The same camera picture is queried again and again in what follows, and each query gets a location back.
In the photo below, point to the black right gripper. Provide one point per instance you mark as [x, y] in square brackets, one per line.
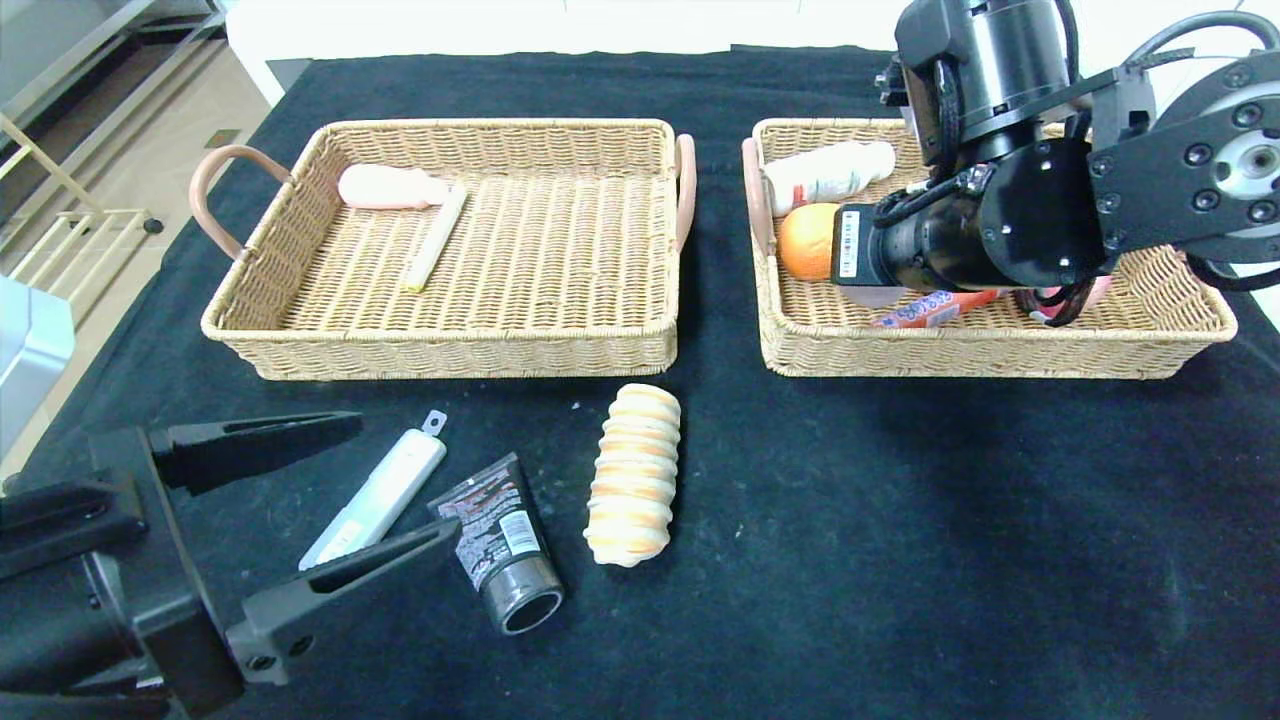
[850, 245]

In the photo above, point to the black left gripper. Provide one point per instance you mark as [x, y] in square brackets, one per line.
[160, 560]

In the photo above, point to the orange sausage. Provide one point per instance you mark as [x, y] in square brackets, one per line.
[940, 308]

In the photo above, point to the striped bread roll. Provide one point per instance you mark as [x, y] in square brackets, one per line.
[633, 480]

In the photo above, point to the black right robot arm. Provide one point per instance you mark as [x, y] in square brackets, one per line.
[1000, 60]

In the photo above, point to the orange fruit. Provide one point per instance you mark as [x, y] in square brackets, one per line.
[805, 245]

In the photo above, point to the white bottle with red label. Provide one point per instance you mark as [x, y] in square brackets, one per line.
[825, 176]

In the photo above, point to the grey toothbrush case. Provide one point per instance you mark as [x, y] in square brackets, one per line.
[400, 475]

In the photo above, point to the black cosmetic tube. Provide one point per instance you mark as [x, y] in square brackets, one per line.
[505, 545]

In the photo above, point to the cream stick with yellow end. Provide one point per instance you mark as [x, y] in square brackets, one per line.
[438, 238]

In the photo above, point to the small pink bottle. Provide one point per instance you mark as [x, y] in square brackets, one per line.
[385, 188]

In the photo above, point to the cream metal rack with wheels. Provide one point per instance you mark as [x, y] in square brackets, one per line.
[75, 245]

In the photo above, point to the white table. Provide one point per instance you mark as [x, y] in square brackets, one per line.
[290, 30]

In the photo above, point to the grey metal shelf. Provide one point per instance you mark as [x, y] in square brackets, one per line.
[60, 75]

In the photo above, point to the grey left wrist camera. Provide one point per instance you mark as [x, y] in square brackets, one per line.
[30, 350]

